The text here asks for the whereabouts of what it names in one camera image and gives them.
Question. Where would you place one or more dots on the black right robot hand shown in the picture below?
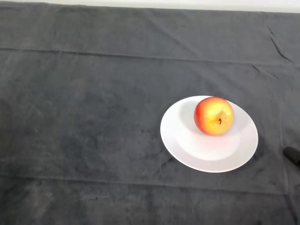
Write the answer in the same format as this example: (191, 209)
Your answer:
(293, 154)

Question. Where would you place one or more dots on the dark grey table cloth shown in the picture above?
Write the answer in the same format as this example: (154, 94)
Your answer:
(70, 93)

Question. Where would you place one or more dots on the red yellow apple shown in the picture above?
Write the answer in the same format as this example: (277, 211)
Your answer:
(213, 117)

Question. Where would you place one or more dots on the white round plate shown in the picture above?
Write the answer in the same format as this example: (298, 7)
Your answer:
(206, 152)

